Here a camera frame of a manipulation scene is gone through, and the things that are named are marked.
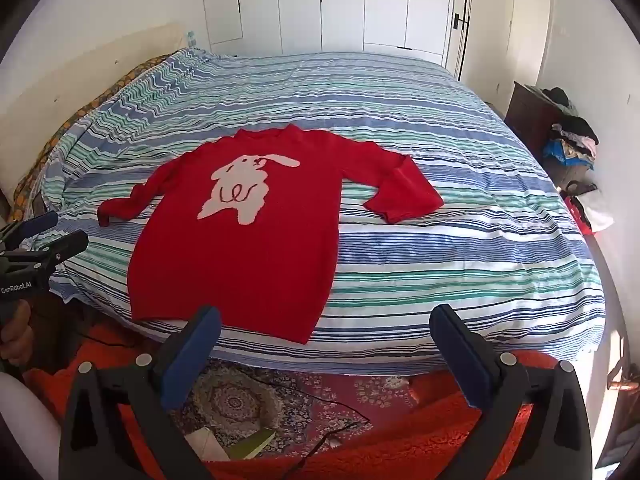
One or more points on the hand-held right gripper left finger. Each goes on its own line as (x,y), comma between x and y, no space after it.
(192,355)

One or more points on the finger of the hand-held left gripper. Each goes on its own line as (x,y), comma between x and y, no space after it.
(67,247)
(37,222)

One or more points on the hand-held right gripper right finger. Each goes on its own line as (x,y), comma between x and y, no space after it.
(460,355)

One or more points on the red sweater with white rabbit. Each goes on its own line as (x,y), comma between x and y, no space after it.
(240,270)

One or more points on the pile of clothes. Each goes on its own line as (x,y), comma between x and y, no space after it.
(575,140)

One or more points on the person's left hand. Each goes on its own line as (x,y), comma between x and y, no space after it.
(15,340)

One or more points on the patterned rug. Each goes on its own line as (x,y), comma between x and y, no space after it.
(235,400)

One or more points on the white paper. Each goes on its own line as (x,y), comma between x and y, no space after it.
(205,442)

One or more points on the green book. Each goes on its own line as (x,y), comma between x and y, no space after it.
(255,444)

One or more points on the orange-red fleece cloth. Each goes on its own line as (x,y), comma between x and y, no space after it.
(400,450)

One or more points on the person's leg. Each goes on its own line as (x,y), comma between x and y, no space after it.
(22,425)

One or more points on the beige headboard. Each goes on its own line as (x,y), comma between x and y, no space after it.
(75,75)

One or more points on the brown wooden furniture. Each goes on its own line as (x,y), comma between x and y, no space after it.
(625,390)

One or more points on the red bag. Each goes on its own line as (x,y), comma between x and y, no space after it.
(581,215)

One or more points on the white cloth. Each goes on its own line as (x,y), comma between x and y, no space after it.
(601,212)

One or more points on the striped blue green bedspread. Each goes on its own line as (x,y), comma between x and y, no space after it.
(450,135)

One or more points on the dark wooden nightstand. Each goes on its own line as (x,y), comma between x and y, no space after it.
(525,115)

